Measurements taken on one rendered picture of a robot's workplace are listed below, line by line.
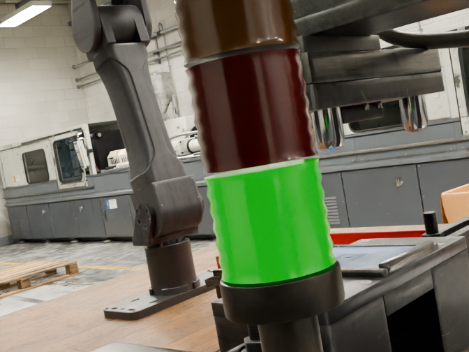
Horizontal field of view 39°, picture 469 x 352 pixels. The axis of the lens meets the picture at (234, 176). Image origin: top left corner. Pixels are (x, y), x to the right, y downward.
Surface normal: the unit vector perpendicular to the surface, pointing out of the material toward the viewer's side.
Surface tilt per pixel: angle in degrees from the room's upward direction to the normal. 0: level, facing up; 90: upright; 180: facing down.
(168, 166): 77
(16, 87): 90
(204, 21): 104
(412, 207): 90
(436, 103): 90
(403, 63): 90
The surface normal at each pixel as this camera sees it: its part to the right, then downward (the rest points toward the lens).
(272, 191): 0.14, 0.27
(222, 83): -0.35, 0.36
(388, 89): 0.72, -0.09
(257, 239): -0.32, -0.15
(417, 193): -0.72, 0.16
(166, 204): 0.58, -0.29
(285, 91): 0.60, 0.18
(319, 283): 0.55, -0.05
